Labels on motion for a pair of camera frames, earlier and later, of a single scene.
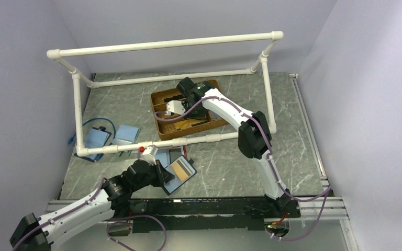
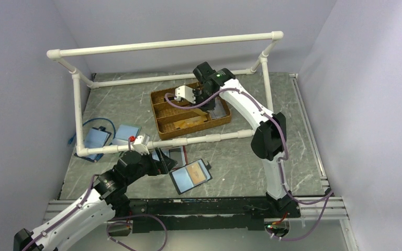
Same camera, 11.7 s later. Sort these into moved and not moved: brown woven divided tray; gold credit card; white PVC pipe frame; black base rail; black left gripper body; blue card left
Moved: gold credit card; black left gripper body
Not moved: black base rail; brown woven divided tray; white PVC pipe frame; blue card left
